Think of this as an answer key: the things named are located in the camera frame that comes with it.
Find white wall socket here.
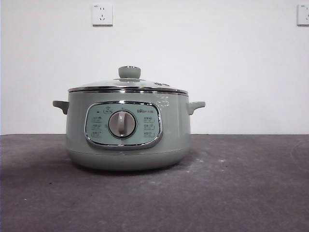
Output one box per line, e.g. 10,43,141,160
91,4,113,27
296,4,309,27

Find glass lid with green knob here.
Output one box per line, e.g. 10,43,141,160
67,65,188,94

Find pale green electric cooking pot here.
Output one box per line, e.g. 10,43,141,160
52,91,206,173

